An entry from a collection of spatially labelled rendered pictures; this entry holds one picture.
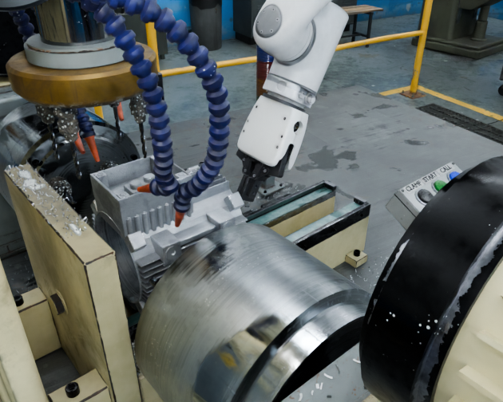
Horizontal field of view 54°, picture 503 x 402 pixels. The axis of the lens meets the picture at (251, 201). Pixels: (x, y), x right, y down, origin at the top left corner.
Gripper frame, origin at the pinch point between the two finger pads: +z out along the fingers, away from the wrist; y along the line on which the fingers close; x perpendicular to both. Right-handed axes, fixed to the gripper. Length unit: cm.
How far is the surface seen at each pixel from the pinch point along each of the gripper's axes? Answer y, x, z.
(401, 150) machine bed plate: 26, -89, -18
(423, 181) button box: -16.4, -23.5, -12.3
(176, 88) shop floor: 333, -217, 0
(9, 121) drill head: 40.7, 24.2, 7.4
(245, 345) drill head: -29.9, 24.4, 7.8
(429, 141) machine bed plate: 24, -101, -25
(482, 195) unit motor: -45, 32, -13
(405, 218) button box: -18.1, -20.1, -5.4
